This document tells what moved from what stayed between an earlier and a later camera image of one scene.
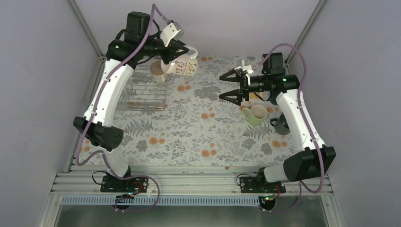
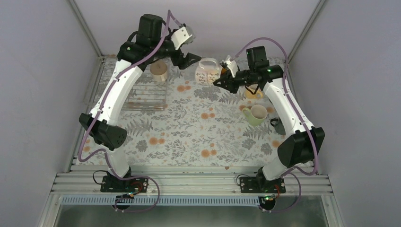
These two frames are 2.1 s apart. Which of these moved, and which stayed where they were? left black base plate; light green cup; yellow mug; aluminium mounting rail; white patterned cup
Moved: white patterned cup
Stayed: aluminium mounting rail; yellow mug; light green cup; left black base plate
